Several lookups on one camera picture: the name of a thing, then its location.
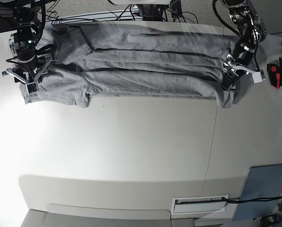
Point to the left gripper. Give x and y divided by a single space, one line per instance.
232 70

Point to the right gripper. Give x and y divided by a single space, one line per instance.
30 70

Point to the grey T-shirt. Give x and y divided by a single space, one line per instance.
123 60

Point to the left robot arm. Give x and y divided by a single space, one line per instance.
251 31

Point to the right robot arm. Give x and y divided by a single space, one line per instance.
30 18

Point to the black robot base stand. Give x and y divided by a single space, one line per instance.
152 12

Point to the black orange bar clamp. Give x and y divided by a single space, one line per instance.
275 74

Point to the blue grey flat board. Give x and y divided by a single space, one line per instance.
261 182

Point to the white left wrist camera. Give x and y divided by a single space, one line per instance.
258 76

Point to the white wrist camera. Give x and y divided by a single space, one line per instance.
32 87
258 76

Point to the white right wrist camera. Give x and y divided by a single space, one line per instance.
32 87

